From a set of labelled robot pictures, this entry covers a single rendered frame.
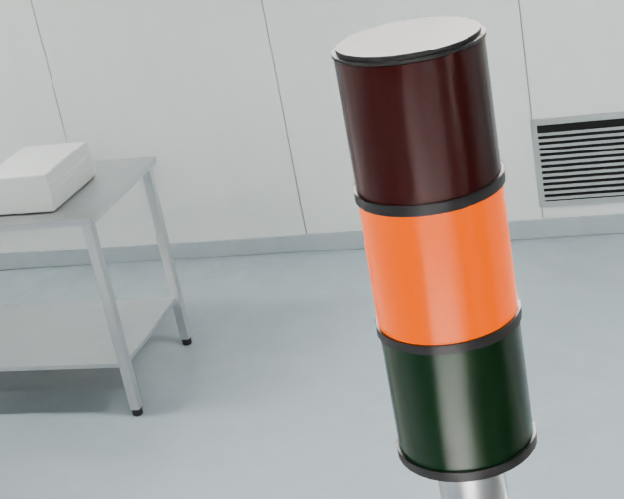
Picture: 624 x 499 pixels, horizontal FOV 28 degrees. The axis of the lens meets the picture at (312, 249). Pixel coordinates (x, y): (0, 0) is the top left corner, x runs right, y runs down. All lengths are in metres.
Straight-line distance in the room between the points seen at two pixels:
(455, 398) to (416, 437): 0.02
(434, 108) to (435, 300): 0.06
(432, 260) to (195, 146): 6.05
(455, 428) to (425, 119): 0.11
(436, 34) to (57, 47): 6.19
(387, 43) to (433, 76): 0.02
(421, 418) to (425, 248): 0.07
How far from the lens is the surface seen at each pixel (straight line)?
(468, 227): 0.40
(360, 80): 0.39
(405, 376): 0.43
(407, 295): 0.41
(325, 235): 6.40
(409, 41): 0.39
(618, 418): 4.67
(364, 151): 0.39
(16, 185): 5.06
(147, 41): 6.35
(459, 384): 0.42
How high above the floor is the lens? 2.44
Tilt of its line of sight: 22 degrees down
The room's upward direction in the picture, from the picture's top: 11 degrees counter-clockwise
